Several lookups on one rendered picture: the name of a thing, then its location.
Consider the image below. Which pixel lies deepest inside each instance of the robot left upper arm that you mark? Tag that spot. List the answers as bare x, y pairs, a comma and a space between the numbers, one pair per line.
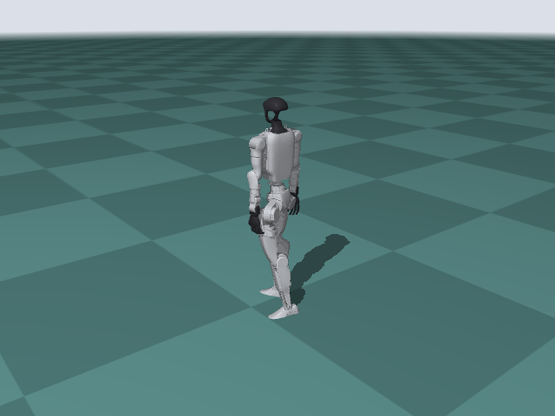
257, 144

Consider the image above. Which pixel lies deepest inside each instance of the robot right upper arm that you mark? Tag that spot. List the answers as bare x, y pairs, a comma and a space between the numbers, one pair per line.
298, 137

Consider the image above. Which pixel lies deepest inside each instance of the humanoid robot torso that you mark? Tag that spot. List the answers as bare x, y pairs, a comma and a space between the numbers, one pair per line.
278, 161

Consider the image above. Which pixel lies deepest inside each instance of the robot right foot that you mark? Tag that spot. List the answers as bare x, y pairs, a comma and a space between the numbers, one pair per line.
270, 292

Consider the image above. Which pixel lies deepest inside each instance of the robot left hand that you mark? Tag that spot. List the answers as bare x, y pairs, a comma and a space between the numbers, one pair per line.
254, 221

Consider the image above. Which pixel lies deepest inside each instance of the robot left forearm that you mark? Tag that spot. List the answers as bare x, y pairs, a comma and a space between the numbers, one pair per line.
254, 191

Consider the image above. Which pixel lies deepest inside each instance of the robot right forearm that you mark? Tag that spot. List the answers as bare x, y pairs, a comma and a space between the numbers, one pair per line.
293, 182

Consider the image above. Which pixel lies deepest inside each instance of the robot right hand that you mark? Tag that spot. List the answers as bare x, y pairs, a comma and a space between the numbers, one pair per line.
296, 206

